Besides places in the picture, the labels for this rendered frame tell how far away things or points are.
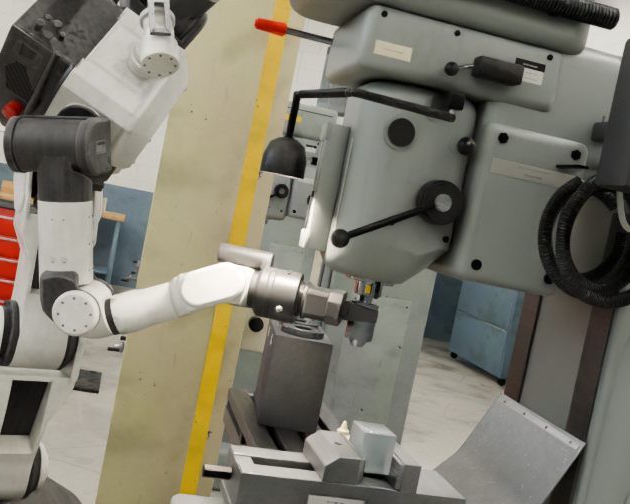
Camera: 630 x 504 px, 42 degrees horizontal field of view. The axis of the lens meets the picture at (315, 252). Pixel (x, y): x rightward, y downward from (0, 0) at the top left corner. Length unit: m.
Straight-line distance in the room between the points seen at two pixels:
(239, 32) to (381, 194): 1.89
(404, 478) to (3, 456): 1.02
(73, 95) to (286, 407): 0.72
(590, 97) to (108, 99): 0.82
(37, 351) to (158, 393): 1.37
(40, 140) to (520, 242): 0.80
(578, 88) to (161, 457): 2.28
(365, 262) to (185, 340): 1.87
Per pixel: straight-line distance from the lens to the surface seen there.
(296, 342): 1.67
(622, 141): 1.19
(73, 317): 1.44
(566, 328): 1.55
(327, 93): 1.25
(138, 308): 1.45
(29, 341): 1.84
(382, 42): 1.30
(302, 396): 1.69
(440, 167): 1.34
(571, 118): 1.42
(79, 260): 1.45
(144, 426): 3.21
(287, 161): 1.30
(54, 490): 2.30
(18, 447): 2.01
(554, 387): 1.56
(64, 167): 1.43
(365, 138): 1.32
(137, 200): 10.34
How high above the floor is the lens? 1.41
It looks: 3 degrees down
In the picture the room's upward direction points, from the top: 11 degrees clockwise
